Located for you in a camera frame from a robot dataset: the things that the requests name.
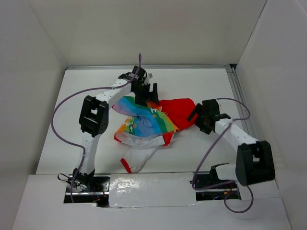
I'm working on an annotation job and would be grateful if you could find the white taped cover board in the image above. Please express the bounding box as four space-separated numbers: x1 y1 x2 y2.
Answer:
108 172 198 208

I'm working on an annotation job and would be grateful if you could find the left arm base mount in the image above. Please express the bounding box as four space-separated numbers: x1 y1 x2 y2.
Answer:
58 173 110 207

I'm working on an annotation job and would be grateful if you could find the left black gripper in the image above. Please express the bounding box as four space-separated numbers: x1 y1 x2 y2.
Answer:
132 82 159 107

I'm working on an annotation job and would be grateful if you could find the aluminium frame rail right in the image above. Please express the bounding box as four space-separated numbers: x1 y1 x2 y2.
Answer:
226 64 257 138

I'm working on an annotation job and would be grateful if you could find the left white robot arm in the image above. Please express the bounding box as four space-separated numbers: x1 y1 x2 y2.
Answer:
72 66 158 191

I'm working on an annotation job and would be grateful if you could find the aluminium frame rail back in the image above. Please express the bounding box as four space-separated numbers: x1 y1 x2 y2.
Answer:
66 64 232 70

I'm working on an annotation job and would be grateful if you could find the rainbow red white jacket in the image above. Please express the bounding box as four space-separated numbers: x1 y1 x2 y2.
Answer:
112 96 196 173

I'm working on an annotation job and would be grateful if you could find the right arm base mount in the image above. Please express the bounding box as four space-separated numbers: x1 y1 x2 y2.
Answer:
195 173 241 201

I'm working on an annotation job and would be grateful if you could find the aluminium frame rail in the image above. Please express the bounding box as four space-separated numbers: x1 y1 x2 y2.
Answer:
66 64 232 70
226 64 257 138

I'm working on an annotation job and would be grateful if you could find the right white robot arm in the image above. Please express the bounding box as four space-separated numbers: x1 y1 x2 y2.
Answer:
187 97 275 191

